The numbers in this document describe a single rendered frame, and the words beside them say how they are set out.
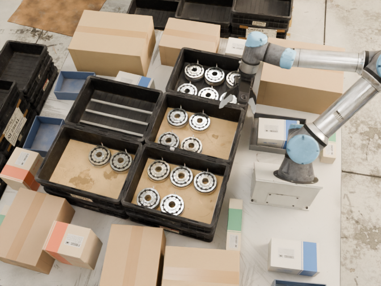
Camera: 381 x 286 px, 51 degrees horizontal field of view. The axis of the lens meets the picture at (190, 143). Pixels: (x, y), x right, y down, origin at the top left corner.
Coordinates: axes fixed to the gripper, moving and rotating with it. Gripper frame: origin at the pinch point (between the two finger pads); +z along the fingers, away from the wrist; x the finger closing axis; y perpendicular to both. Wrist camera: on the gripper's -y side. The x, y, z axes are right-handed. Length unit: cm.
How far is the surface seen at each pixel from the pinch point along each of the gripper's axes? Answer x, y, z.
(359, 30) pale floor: -117, 185, 31
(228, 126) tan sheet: -0.6, 13.6, 19.2
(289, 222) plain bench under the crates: -33, -22, 40
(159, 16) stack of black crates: 50, 161, 37
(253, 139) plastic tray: -16.0, 18.5, 28.4
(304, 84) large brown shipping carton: -34.6, 32.0, -0.2
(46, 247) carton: 68, -51, 42
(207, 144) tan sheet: 8.5, 3.9, 23.9
